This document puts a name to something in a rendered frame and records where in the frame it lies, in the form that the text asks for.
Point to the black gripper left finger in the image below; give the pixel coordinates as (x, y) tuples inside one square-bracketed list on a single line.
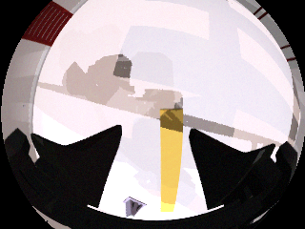
[(86, 163)]

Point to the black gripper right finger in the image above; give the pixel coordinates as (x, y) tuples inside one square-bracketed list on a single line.
[(221, 167)]

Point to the grey triangular wedge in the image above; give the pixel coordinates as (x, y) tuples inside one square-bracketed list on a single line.
[(133, 206)]

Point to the yellow bar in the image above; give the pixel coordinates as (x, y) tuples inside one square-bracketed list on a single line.
[(171, 132)]

